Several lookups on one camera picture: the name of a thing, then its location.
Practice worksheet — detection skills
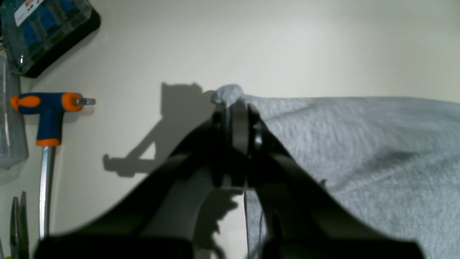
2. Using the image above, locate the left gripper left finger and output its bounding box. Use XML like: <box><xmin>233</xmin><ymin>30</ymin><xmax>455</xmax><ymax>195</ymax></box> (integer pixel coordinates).
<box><xmin>34</xmin><ymin>104</ymin><xmax>229</xmax><ymax>259</ymax></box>

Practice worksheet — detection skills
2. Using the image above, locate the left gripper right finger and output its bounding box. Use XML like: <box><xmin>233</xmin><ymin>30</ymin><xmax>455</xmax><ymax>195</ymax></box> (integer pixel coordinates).
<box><xmin>232</xmin><ymin>101</ymin><xmax>424</xmax><ymax>259</ymax></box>

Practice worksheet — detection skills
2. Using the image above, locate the grey T-shirt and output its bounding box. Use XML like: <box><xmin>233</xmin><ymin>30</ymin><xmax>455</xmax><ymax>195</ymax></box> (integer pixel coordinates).
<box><xmin>212</xmin><ymin>84</ymin><xmax>460</xmax><ymax>259</ymax></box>

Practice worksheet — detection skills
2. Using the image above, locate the clear plastic bit case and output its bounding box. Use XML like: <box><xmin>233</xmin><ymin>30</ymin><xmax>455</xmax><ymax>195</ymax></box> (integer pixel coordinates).
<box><xmin>1</xmin><ymin>0</ymin><xmax>101</xmax><ymax>78</ymax></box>

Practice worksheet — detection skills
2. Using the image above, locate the blue orange T-handle tool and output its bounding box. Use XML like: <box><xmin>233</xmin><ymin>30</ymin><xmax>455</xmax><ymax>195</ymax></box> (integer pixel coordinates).
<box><xmin>10</xmin><ymin>92</ymin><xmax>96</xmax><ymax>240</ymax></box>

